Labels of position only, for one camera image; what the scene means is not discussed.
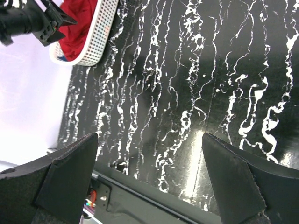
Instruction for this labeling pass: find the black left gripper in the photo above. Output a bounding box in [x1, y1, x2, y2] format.
[33, 4, 77, 47]

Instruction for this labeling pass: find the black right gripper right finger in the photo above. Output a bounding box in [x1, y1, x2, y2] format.
[202, 133, 299, 224]

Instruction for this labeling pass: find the white perforated laundry basket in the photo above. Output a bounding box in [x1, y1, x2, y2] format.
[49, 0, 119, 66]

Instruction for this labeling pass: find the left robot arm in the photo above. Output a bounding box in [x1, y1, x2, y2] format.
[0, 0, 77, 47]

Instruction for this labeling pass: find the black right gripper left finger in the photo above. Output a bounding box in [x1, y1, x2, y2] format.
[0, 133, 98, 224]

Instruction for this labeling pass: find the red t shirt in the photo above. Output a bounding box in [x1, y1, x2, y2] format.
[59, 0, 98, 61]

